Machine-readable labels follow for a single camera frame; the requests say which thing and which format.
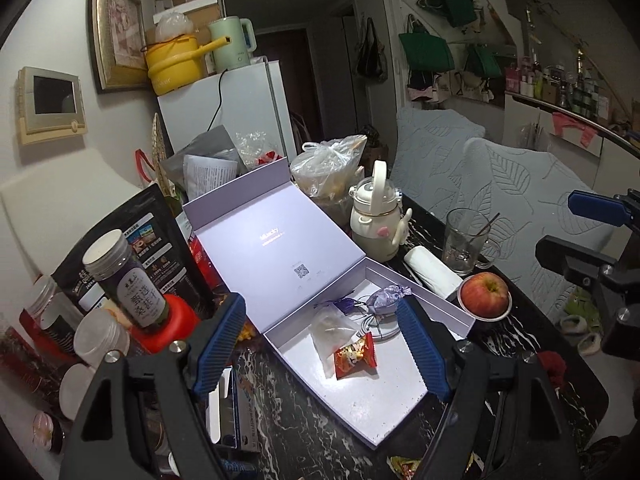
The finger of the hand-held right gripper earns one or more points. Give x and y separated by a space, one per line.
570 260
595 207

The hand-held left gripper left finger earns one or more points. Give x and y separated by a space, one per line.
220 345

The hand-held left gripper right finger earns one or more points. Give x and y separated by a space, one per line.
422 350

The red candy packet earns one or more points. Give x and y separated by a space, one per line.
355 355

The red fuzzy sock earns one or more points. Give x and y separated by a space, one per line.
552 365

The clear plastic bag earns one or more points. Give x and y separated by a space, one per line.
327 330

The green snack packet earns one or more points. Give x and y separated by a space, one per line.
407 466

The lavender gift box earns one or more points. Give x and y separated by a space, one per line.
280 240

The beige slipper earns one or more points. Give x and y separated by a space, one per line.
590 345
570 325

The red container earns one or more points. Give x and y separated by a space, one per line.
170 320

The white cabinet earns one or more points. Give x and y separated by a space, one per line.
550 160

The blue white small box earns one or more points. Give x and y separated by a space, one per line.
235 410

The grey leaf-pattern chair cover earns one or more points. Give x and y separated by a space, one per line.
525 200
435 155

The metal bowl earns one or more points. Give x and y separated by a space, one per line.
487 321

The white cloth roll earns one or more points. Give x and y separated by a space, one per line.
432 270

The pink cloth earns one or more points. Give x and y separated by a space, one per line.
575 127

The red apple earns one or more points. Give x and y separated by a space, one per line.
484 289

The metal spoon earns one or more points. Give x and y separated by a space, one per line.
487 225

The glass mug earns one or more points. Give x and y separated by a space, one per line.
465 245

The dark tea jar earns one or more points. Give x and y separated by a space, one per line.
127 285

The clear plastic jar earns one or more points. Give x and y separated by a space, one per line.
102 335

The black coffee bag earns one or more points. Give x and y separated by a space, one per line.
160 240

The row of small bottles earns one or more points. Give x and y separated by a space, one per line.
565 90

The cream cartoon water bottle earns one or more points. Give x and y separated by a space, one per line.
375 215

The printed paper sheet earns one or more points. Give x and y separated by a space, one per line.
207 175

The grey plastic pouch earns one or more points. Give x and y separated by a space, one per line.
205 142

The plastic bag of food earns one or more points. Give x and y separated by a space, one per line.
327 165

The woven straw fan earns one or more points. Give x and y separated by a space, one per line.
159 145

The white fridge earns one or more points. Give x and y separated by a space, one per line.
225 110

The black hanging handbag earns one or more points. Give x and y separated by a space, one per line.
370 55

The yellow pot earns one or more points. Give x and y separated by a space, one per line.
172 62

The pale green electric kettle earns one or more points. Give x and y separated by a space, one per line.
230 42

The framed picture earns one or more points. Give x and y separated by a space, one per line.
117 27

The large cardboard box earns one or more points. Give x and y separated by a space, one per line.
195 5

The wall intercom panel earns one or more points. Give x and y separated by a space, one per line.
50 105

